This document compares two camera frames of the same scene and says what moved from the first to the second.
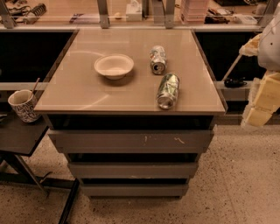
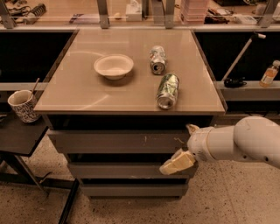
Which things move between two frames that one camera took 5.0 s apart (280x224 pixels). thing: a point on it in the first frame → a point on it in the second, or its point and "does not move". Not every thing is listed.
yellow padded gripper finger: [251, 47] → [191, 129]
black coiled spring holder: [35, 13] does not move
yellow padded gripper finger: [264, 100] → [180, 160]
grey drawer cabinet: [132, 110] does not move
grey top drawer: [132, 141] does not move
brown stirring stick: [34, 87] does not move
